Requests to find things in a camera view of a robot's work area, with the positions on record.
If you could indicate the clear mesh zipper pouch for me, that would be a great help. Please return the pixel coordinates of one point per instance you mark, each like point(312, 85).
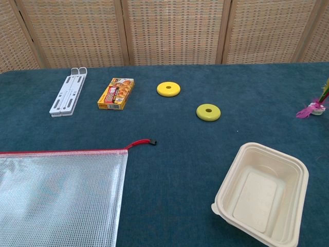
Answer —
point(64, 193)

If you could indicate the pink feather shuttlecock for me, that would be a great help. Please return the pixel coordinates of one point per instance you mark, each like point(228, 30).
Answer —
point(306, 112)

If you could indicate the beige pulp food container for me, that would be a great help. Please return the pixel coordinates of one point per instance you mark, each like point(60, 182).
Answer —
point(259, 195)

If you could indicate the white folding stand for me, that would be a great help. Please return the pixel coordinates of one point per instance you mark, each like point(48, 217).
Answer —
point(67, 95)

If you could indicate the teal table cloth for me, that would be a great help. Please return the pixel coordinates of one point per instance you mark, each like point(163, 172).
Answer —
point(180, 154)

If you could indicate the woven folding screen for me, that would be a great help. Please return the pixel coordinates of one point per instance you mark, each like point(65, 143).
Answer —
point(164, 31)

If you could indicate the yellow curry roux box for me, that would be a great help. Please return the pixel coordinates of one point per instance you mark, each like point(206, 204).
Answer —
point(115, 95)

